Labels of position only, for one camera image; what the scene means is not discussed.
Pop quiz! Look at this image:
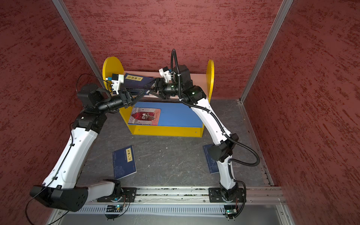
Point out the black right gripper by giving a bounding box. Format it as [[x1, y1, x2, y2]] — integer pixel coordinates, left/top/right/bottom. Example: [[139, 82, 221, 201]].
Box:
[[147, 77, 185, 98]]

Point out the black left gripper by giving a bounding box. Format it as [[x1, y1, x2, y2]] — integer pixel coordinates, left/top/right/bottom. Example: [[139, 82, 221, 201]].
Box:
[[97, 88, 146, 113]]

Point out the blue book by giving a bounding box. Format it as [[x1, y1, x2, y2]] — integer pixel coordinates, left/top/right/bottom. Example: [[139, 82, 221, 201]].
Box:
[[112, 145, 137, 180], [121, 73, 155, 89], [202, 144, 219, 174]]

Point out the red Hamlet picture book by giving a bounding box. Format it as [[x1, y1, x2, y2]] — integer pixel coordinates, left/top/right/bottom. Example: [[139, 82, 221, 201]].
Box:
[[128, 107, 161, 126]]

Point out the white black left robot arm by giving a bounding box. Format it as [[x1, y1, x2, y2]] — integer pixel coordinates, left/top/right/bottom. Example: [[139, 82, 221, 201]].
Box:
[[30, 83, 145, 212]]

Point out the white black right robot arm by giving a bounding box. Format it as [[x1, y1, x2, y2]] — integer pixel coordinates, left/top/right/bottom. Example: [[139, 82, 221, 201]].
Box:
[[145, 65, 238, 202]]

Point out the yellow pink blue bookshelf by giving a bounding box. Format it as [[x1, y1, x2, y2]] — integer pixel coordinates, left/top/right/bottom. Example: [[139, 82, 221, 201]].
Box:
[[102, 57, 215, 137]]

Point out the left aluminium corner profile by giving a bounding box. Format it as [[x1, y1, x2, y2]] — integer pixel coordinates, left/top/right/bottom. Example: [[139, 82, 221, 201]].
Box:
[[52, 0, 105, 88]]

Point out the aluminium corner profile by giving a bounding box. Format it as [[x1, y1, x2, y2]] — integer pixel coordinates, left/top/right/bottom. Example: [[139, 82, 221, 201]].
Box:
[[52, 0, 105, 88], [240, 0, 293, 104]]

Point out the left controller circuit board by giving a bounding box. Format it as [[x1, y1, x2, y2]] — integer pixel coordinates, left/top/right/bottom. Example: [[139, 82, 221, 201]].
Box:
[[106, 205, 123, 213]]

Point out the controller circuit board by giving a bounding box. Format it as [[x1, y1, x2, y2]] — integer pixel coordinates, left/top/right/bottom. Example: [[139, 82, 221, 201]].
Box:
[[224, 205, 237, 216], [106, 205, 123, 213]]

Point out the right controller circuit board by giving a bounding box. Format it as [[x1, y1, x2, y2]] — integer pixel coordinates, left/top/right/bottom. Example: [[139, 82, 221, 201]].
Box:
[[224, 205, 237, 216]]

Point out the right aluminium corner profile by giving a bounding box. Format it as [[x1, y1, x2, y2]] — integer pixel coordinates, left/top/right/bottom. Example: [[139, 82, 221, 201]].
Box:
[[240, 0, 293, 104]]

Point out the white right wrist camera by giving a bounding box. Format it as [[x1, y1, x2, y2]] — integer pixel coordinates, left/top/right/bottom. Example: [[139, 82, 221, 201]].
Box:
[[159, 67, 173, 83]]

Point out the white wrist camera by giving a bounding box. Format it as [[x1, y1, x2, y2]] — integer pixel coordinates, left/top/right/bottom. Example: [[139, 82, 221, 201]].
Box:
[[159, 67, 173, 83], [106, 74, 124, 95]]

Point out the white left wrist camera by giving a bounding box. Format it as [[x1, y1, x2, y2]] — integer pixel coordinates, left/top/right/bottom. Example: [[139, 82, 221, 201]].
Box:
[[106, 74, 124, 95]]

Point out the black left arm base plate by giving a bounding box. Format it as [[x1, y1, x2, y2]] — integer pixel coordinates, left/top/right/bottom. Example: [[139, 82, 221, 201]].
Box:
[[97, 187, 137, 203]]

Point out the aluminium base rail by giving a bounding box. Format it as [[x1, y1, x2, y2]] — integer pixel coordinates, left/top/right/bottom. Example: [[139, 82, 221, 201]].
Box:
[[84, 185, 286, 204]]

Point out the black corrugated cable conduit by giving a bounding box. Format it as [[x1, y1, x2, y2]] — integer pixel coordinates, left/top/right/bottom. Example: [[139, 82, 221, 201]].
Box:
[[171, 48, 261, 217]]

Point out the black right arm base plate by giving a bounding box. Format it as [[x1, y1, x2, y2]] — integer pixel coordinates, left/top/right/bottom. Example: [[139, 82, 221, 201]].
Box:
[[208, 187, 244, 203]]

